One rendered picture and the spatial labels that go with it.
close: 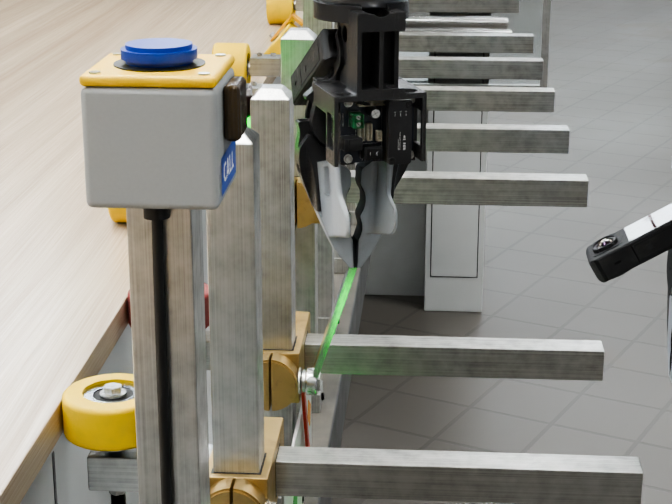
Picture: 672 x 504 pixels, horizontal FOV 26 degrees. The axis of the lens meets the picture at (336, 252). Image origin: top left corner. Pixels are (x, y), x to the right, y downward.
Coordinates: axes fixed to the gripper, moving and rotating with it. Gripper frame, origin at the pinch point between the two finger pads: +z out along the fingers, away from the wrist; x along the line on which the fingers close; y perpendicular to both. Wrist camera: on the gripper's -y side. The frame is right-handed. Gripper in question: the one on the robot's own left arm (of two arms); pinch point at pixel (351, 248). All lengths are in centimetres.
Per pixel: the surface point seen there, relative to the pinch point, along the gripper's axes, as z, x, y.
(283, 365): 14.6, -2.6, -12.7
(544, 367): 16.8, 22.2, -10.9
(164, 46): -22.0, -19.7, 31.8
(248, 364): 5.6, -10.4, 8.3
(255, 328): 2.7, -9.9, 8.5
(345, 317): 31, 19, -67
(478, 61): 5, 53, -106
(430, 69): 7, 46, -109
